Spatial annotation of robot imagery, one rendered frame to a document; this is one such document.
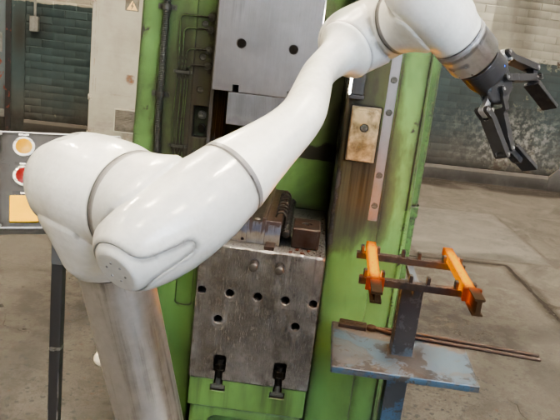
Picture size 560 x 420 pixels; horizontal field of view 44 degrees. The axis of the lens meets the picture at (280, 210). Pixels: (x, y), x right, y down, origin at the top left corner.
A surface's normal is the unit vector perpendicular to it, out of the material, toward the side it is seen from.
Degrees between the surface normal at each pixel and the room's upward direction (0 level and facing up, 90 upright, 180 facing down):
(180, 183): 35
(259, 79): 90
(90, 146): 28
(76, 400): 0
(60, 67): 89
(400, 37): 137
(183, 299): 90
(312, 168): 90
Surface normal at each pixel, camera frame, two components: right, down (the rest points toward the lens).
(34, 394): 0.11, -0.96
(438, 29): -0.10, 0.76
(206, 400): -0.07, 0.25
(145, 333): 0.66, 0.29
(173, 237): 0.43, 0.05
